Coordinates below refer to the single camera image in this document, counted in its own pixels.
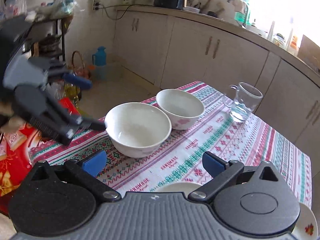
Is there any white bowl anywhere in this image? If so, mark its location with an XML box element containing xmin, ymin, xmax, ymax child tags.
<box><xmin>156</xmin><ymin>89</ymin><xmax>205</xmax><ymax>130</ymax></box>
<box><xmin>104</xmin><ymin>102</ymin><xmax>172</xmax><ymax>158</ymax></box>

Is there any red cardboard box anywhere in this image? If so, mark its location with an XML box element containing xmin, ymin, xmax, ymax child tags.
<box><xmin>0</xmin><ymin>97</ymin><xmax>81</xmax><ymax>215</ymax></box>

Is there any kitchen faucet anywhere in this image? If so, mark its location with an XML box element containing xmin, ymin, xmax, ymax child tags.
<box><xmin>227</xmin><ymin>0</ymin><xmax>249</xmax><ymax>29</ymax></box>

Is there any large fruit plate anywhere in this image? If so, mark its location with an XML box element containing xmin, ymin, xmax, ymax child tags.
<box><xmin>156</xmin><ymin>181</ymin><xmax>201</xmax><ymax>196</ymax></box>

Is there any gloved left hand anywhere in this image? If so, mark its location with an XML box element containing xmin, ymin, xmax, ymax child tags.
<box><xmin>1</xmin><ymin>100</ymin><xmax>26</xmax><ymax>133</ymax></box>

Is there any oil bottle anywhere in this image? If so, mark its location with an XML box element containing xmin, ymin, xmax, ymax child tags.
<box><xmin>64</xmin><ymin>83</ymin><xmax>82</xmax><ymax>108</ymax></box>

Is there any wooden cutting board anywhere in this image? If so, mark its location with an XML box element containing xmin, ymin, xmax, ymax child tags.
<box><xmin>297</xmin><ymin>35</ymin><xmax>320</xmax><ymax>74</ymax></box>

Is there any blue thermos jug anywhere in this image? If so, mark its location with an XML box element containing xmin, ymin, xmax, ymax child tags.
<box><xmin>92</xmin><ymin>46</ymin><xmax>107</xmax><ymax>80</ymax></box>

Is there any patterned tablecloth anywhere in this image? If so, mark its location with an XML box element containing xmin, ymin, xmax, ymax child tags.
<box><xmin>29</xmin><ymin>81</ymin><xmax>312</xmax><ymax>206</ymax></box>

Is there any glass mug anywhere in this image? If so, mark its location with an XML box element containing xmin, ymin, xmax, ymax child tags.
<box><xmin>222</xmin><ymin>82</ymin><xmax>264</xmax><ymax>123</ymax></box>

